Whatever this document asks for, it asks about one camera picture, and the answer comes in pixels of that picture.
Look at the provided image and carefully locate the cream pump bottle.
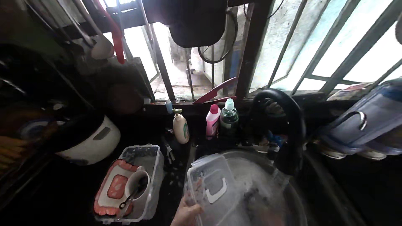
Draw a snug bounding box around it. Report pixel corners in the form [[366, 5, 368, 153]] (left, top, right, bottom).
[[172, 109, 190, 144]]

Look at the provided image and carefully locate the green dish soap bottle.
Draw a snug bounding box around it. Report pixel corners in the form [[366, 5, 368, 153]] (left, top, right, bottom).
[[220, 99, 239, 137]]

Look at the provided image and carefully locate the white mug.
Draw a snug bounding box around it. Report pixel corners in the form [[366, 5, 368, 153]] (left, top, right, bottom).
[[125, 166, 151, 203]]

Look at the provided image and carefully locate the small red knife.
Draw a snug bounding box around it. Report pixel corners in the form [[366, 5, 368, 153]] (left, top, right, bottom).
[[211, 96, 237, 104]]

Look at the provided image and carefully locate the blue crumpled wrapper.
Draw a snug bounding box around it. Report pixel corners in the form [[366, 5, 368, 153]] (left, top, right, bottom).
[[266, 131, 285, 148]]

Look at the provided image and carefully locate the black curved faucet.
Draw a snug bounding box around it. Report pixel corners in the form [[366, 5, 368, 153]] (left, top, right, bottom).
[[251, 89, 306, 175]]

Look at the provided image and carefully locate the person's left hand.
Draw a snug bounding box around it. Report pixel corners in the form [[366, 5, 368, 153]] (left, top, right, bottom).
[[170, 178, 205, 226]]

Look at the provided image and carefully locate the barred window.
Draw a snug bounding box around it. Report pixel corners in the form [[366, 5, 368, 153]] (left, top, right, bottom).
[[102, 0, 402, 102]]

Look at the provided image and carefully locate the red spatula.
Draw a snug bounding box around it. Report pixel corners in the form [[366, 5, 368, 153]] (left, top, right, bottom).
[[95, 0, 125, 65]]

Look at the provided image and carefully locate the white enamel pot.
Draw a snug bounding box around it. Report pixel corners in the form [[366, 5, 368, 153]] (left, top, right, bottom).
[[55, 107, 121, 166]]

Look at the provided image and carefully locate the clear plastic lid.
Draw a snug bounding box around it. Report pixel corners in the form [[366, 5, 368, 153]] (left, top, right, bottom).
[[187, 153, 249, 226]]

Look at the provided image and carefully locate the person's right hand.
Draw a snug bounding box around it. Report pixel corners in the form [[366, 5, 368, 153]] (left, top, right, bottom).
[[253, 205, 286, 226]]

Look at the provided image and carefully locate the clear rectangular plastic container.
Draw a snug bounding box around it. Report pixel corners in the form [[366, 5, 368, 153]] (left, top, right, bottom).
[[95, 144, 165, 225]]

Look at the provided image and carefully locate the pink bottle, red cap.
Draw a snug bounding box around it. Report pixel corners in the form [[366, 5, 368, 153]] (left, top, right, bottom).
[[206, 104, 221, 140]]

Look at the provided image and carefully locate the large metal ladle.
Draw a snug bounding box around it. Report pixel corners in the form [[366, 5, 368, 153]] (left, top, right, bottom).
[[72, 0, 114, 60]]

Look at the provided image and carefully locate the metal spoon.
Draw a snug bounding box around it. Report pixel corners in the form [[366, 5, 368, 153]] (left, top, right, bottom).
[[116, 185, 141, 220]]

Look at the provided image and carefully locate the bluish translucent plastic rack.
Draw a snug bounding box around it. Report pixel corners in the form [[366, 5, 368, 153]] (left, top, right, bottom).
[[317, 78, 402, 160]]

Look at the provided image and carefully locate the large pink knife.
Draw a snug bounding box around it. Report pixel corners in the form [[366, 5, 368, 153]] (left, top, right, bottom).
[[193, 77, 239, 105]]

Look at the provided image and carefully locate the large round metal basin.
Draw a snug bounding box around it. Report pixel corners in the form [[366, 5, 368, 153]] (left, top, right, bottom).
[[201, 149, 309, 226]]

